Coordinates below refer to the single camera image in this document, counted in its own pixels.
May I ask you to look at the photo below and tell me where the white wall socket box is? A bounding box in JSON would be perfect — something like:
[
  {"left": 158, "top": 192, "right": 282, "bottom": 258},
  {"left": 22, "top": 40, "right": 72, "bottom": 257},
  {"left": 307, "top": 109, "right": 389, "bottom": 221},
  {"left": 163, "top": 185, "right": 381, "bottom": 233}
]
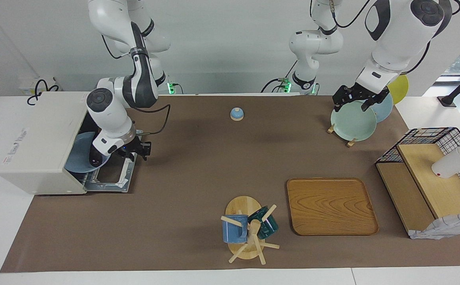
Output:
[{"left": 18, "top": 77, "right": 59, "bottom": 96}]

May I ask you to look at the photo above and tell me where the white cup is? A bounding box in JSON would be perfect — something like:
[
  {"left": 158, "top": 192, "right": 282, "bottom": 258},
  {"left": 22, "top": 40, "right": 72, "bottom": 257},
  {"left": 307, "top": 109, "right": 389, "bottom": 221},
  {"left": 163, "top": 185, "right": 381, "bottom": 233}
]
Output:
[{"left": 431, "top": 146, "right": 460, "bottom": 179}]

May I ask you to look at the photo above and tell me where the light blue racked plate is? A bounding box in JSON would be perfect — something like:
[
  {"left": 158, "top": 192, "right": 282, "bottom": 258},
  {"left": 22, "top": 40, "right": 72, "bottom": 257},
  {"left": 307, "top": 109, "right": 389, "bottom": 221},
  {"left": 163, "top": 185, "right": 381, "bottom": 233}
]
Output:
[{"left": 366, "top": 92, "right": 394, "bottom": 123}]

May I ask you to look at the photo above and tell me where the wooden shelf with wire basket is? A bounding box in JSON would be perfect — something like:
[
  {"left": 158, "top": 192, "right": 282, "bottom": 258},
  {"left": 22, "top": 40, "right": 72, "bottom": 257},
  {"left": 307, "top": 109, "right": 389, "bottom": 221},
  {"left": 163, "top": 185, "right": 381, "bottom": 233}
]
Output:
[{"left": 375, "top": 127, "right": 460, "bottom": 240}]

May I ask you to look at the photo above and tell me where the blue mug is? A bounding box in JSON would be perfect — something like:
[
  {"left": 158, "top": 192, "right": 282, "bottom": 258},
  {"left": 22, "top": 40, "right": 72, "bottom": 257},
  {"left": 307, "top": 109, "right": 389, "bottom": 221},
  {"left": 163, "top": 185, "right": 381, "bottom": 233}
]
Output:
[{"left": 222, "top": 215, "right": 249, "bottom": 244}]

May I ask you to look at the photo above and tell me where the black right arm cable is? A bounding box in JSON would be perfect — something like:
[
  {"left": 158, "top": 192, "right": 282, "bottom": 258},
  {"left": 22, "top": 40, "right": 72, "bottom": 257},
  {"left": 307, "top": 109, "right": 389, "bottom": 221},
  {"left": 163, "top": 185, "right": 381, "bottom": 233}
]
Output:
[{"left": 101, "top": 35, "right": 171, "bottom": 136}]

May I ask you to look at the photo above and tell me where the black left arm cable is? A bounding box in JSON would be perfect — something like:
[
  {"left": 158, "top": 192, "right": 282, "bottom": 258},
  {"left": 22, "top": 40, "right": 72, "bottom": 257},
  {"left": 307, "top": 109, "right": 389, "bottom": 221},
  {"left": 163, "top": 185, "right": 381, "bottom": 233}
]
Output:
[{"left": 309, "top": 0, "right": 460, "bottom": 76}]

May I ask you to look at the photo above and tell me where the grey white patterned cloth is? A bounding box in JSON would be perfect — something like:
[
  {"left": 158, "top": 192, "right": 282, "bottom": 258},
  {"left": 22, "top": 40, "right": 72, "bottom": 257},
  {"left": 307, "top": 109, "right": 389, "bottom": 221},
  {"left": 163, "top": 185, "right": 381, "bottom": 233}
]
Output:
[{"left": 409, "top": 213, "right": 460, "bottom": 240}]

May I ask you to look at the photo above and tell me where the wooden plate rack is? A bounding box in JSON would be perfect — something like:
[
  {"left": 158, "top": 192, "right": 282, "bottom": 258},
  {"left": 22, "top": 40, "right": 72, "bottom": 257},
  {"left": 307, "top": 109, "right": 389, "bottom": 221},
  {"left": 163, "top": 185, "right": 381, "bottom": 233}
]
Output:
[{"left": 327, "top": 123, "right": 363, "bottom": 148}]

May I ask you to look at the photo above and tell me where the beige toaster oven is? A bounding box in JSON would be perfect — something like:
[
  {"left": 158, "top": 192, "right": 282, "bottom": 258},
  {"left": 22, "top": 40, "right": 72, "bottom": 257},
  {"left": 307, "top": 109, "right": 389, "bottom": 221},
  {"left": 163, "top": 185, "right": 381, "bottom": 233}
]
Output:
[{"left": 0, "top": 92, "right": 93, "bottom": 195}]

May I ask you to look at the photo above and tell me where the wooden mug tree stand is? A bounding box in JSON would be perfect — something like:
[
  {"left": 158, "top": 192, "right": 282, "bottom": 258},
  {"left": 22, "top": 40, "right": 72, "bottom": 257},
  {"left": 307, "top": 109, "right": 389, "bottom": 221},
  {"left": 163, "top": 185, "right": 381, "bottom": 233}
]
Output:
[{"left": 221, "top": 196, "right": 280, "bottom": 265}]

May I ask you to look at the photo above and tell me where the black coiled wall cable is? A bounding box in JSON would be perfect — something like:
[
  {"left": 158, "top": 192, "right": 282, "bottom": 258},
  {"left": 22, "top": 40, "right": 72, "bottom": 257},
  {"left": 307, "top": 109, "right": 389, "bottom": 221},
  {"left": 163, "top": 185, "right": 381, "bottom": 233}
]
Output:
[{"left": 27, "top": 79, "right": 61, "bottom": 106}]

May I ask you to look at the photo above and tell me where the yellow plate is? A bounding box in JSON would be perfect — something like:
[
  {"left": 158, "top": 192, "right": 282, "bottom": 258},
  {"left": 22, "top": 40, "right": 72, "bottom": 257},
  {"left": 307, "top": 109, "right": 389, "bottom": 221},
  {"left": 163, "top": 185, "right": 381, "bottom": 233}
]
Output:
[{"left": 386, "top": 74, "right": 409, "bottom": 105}]

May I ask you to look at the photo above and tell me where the light blue ribbed plate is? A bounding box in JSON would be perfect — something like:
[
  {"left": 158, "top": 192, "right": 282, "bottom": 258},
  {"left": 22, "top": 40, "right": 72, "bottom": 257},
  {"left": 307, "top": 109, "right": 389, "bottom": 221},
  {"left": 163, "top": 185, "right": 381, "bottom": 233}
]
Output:
[{"left": 64, "top": 132, "right": 112, "bottom": 174}]

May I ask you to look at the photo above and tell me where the brown table mat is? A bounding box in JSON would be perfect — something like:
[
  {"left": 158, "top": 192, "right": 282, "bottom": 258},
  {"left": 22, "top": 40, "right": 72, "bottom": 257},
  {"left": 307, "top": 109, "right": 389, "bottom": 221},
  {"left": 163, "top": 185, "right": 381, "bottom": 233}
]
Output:
[{"left": 0, "top": 95, "right": 460, "bottom": 274}]

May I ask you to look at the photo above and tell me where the glass oven door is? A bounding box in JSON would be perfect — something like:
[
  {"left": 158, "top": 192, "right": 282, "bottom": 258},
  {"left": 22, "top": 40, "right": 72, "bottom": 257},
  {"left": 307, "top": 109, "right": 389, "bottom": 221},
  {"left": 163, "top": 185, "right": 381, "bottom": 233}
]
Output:
[{"left": 80, "top": 129, "right": 142, "bottom": 194}]

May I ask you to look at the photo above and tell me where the wooden serving tray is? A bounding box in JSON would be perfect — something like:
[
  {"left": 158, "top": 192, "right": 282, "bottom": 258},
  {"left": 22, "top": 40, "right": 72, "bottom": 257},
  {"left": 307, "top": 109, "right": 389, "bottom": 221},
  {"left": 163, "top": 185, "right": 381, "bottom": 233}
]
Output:
[{"left": 286, "top": 178, "right": 379, "bottom": 236}]

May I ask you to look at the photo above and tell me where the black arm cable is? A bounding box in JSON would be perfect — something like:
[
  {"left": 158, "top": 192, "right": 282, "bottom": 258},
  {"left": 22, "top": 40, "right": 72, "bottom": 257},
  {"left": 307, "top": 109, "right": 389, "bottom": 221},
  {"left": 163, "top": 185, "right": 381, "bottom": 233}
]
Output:
[
  {"left": 309, "top": 0, "right": 460, "bottom": 76},
  {"left": 101, "top": 35, "right": 171, "bottom": 136}
]

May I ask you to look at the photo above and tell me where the pale green plate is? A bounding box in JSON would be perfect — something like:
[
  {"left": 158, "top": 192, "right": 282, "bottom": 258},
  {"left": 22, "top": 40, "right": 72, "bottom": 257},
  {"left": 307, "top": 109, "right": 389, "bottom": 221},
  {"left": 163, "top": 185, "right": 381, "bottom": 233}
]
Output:
[{"left": 331, "top": 100, "right": 377, "bottom": 142}]

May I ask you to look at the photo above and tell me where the dark green mug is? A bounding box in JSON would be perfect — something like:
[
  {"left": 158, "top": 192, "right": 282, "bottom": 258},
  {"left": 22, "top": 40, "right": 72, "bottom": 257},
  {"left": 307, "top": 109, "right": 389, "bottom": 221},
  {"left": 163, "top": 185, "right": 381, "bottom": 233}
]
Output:
[{"left": 248, "top": 206, "right": 279, "bottom": 239}]

